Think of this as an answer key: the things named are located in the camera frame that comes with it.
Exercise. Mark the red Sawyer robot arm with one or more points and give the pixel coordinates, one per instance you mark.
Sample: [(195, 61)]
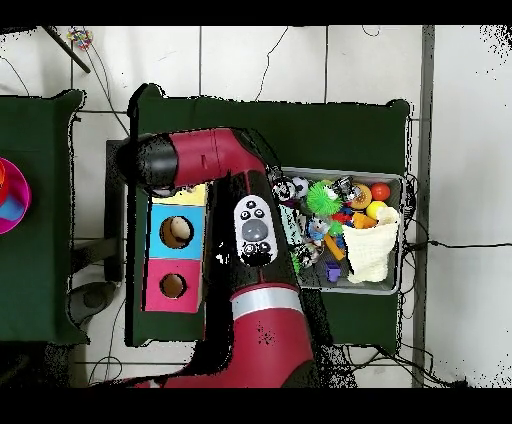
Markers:
[(216, 156)]

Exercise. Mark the wooden box with three holes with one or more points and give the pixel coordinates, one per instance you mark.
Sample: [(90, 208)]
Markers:
[(188, 280)]

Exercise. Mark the shallow mesh bin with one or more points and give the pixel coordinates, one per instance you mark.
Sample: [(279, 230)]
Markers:
[(360, 174)]

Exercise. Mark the black and white soccer ball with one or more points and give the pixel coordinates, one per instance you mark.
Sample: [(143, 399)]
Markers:
[(300, 186)]

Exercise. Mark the small green spiky ball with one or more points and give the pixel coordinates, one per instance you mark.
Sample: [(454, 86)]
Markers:
[(296, 263)]

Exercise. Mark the large green spiky eyed ball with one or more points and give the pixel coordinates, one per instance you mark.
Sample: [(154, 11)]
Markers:
[(322, 199)]

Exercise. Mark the cream knitted cloth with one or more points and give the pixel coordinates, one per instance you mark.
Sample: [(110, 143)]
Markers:
[(370, 244)]

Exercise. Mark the dark green side tablecloth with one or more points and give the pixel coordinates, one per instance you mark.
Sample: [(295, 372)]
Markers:
[(40, 180)]

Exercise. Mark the pink bowl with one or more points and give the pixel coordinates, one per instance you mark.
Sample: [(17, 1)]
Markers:
[(18, 188)]

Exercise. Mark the colourful toy on floor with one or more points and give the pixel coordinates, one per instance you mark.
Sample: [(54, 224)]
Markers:
[(80, 38)]

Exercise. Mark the black rod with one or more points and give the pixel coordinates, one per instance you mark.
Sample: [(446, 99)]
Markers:
[(68, 50)]

